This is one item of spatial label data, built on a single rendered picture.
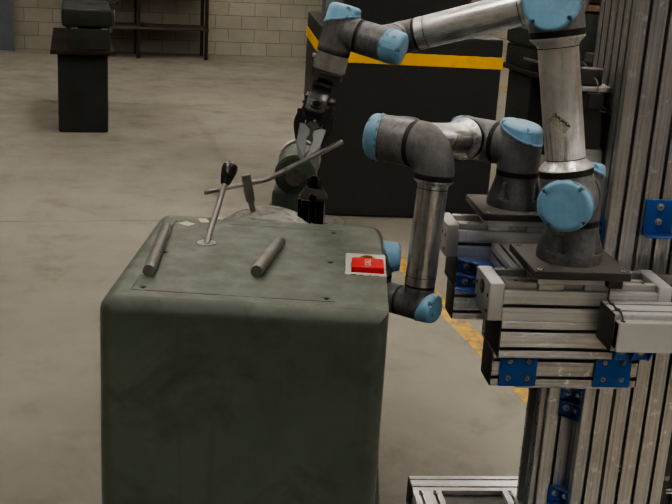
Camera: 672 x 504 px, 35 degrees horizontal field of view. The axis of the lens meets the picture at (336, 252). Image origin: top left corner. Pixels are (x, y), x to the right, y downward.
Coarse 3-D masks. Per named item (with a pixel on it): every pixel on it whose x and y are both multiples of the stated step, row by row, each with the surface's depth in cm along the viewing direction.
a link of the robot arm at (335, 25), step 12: (336, 12) 231; (348, 12) 231; (360, 12) 233; (324, 24) 234; (336, 24) 232; (348, 24) 231; (324, 36) 234; (336, 36) 232; (348, 36) 231; (324, 48) 234; (336, 48) 233; (348, 48) 234
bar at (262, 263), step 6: (276, 240) 203; (282, 240) 204; (270, 246) 199; (276, 246) 200; (282, 246) 203; (264, 252) 195; (270, 252) 195; (276, 252) 198; (264, 258) 191; (270, 258) 193; (258, 264) 187; (264, 264) 189; (252, 270) 187; (258, 270) 187; (264, 270) 189; (258, 276) 187
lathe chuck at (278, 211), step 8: (248, 208) 243; (256, 208) 242; (264, 208) 241; (272, 208) 242; (280, 208) 243; (232, 216) 242; (240, 216) 238; (280, 216) 236; (288, 216) 239; (296, 216) 242
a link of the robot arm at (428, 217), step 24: (408, 144) 251; (432, 144) 249; (432, 168) 249; (432, 192) 251; (432, 216) 253; (432, 240) 254; (408, 264) 258; (432, 264) 256; (408, 288) 258; (432, 288) 258; (408, 312) 259; (432, 312) 257
